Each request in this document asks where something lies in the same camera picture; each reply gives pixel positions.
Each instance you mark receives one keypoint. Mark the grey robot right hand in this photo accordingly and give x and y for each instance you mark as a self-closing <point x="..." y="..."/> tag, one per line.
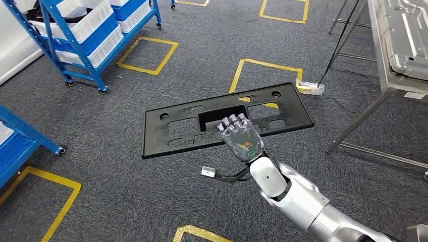
<point x="242" y="140"/>

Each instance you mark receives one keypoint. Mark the black plastic plate holder part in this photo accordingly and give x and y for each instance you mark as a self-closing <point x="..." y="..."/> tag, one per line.
<point x="155" y="140"/>

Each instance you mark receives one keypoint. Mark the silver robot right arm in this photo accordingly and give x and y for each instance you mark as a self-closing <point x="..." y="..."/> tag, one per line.
<point x="301" y="200"/>

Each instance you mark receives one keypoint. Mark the blue wheeled shelf cart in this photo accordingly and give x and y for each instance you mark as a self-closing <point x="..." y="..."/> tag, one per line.
<point x="173" y="4"/>
<point x="76" y="50"/>

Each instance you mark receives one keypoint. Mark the blue metal shelf rack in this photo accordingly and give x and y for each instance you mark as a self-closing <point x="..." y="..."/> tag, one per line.
<point x="30" y="130"/>

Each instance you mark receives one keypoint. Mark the yellow floor tape rectangle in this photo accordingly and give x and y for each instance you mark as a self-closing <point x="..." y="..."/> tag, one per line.
<point x="192" y="4"/>
<point x="158" y="40"/>
<point x="55" y="177"/>
<point x="282" y="19"/>
<point x="273" y="65"/>

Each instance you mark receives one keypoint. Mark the clear plastic bag with tape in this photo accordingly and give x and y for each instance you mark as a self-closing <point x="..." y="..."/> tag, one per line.
<point x="309" y="87"/>

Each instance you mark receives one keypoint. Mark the white plastic bin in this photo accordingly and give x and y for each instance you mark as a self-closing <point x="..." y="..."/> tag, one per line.
<point x="107" y="50"/>
<point x="5" y="133"/>
<point x="137" y="20"/>
<point x="97" y="23"/>

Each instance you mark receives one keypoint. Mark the blue plastic bin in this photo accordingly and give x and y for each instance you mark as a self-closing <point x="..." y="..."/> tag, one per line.
<point x="100" y="38"/>
<point x="15" y="153"/>
<point x="128" y="11"/>

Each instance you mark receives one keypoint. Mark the white label sticker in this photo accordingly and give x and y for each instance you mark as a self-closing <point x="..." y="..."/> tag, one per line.
<point x="414" y="95"/>

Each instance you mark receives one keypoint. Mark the stamped grey metal panel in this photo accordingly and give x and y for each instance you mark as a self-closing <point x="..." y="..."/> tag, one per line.
<point x="408" y="40"/>

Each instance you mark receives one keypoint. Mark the white car with red stripe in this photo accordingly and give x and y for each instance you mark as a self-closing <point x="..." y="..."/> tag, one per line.
<point x="13" y="56"/>

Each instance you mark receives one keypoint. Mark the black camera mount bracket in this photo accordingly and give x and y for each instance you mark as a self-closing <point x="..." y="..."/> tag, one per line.
<point x="234" y="177"/>

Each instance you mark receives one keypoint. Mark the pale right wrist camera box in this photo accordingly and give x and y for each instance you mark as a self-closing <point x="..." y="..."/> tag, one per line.
<point x="208" y="171"/>

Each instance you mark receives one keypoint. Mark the steel frame table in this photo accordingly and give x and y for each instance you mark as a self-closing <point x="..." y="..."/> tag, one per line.
<point x="381" y="50"/>

